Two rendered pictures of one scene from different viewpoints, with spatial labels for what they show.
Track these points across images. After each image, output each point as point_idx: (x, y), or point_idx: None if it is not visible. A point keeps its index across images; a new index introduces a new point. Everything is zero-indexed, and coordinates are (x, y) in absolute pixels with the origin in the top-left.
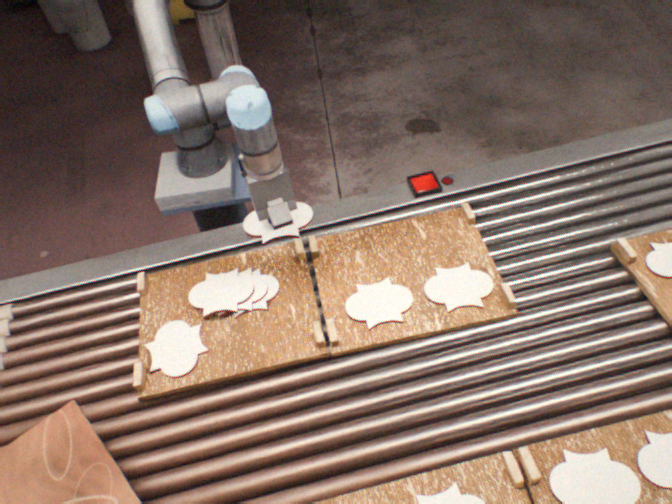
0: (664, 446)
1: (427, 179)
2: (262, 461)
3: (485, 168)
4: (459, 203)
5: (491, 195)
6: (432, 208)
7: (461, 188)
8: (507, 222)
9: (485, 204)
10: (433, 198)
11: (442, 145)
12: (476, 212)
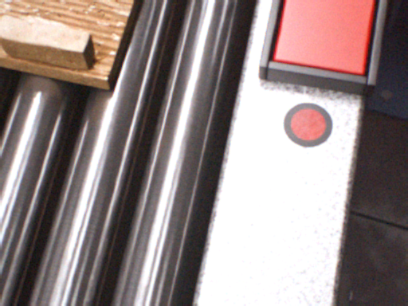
0: None
1: (336, 46)
2: None
3: (300, 298)
4: (167, 100)
5: (138, 224)
6: (194, 8)
7: (238, 147)
8: None
9: (99, 168)
10: (248, 41)
11: None
12: (87, 123)
